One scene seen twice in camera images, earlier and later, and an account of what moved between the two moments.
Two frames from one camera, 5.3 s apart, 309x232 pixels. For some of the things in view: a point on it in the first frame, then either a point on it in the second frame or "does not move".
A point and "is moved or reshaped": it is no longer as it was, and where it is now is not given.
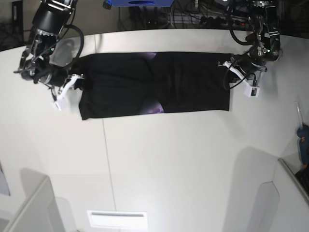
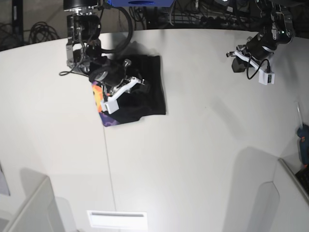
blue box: x=141 y=3 does not move
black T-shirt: x=127 y=85 is moved or reshaped
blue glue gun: x=302 y=133 does not move
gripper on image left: x=59 y=76 → x=113 y=77
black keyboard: x=302 y=176 does not move
